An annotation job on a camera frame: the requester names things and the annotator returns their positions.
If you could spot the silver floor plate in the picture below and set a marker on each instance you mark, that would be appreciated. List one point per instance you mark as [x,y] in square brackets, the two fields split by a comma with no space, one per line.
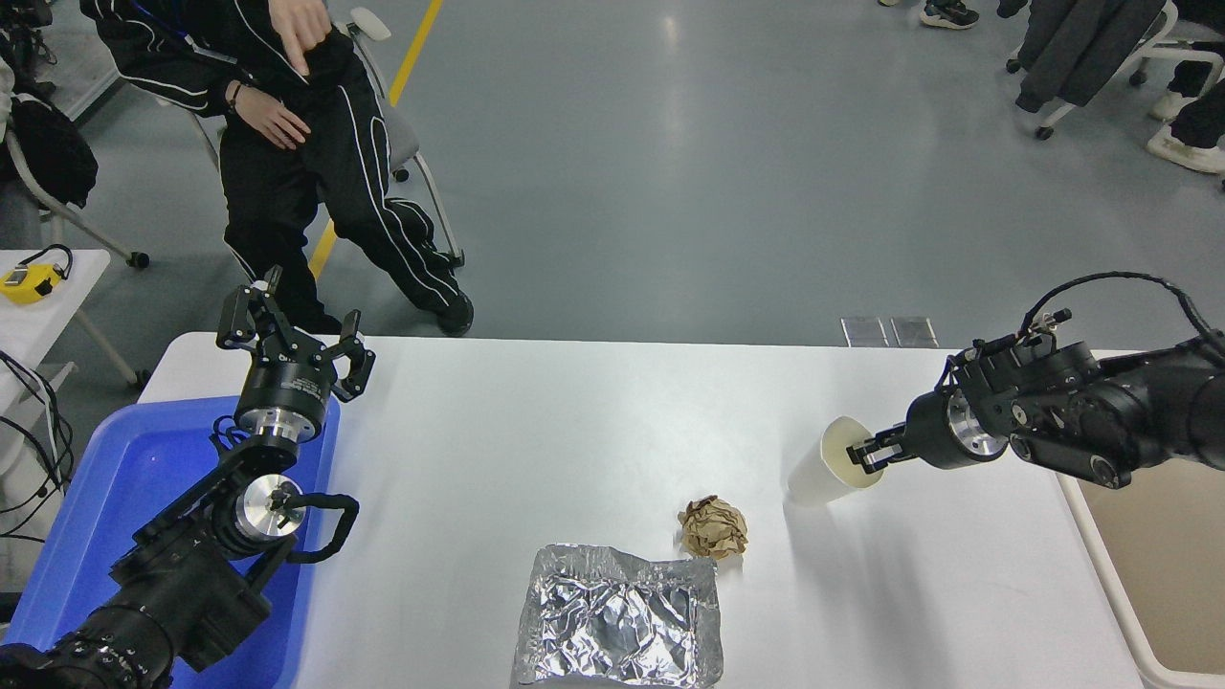
[865,331]
[915,331]

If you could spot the white rolling chair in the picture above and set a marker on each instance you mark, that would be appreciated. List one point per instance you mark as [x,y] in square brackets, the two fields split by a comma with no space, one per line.
[1172,48]

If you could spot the person's left hand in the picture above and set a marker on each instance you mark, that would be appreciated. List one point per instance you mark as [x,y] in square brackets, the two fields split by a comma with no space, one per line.
[301,29]

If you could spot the yellow handheld device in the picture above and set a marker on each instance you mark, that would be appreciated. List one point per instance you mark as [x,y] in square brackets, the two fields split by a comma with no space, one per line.
[24,282]

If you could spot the large pale bin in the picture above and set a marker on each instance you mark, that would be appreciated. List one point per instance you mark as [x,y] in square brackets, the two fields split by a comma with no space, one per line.
[1158,574]

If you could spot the small white side table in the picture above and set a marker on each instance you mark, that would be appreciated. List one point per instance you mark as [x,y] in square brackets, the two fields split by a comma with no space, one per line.
[53,321]

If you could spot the person's right hand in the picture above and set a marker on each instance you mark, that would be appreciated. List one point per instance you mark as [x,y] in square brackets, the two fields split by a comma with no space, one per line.
[273,124]

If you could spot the black bag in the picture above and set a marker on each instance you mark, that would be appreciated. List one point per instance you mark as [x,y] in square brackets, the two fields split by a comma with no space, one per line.
[53,153]

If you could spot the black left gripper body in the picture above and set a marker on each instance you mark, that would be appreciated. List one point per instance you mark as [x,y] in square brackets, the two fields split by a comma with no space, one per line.
[287,388]

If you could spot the black equipment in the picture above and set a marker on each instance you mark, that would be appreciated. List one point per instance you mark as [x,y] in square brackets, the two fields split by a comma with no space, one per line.
[24,38]

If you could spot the grey padded chair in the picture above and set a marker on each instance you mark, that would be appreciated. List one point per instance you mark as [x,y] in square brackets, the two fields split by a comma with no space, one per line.
[402,139]

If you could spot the blue plastic tray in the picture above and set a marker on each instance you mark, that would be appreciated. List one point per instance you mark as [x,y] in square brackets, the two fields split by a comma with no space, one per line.
[115,488]

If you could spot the crumpled tan paper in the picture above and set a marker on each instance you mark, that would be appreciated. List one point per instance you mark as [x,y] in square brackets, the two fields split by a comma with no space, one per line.
[713,528]

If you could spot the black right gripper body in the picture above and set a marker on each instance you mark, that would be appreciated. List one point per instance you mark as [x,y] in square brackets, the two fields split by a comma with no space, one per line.
[928,431]

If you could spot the silver foil tray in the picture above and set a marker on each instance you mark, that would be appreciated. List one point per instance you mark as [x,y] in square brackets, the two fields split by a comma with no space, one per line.
[617,622]

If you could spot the white paper cup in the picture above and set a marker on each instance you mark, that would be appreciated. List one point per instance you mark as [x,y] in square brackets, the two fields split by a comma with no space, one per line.
[813,474]

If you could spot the person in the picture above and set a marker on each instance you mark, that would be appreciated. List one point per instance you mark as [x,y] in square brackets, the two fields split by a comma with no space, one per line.
[949,13]
[278,201]
[1187,151]

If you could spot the white frame chair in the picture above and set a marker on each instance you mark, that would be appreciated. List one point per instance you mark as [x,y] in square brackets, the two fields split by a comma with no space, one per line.
[86,225]

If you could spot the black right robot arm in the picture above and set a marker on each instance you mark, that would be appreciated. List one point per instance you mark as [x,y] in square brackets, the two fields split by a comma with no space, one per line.
[1101,411]

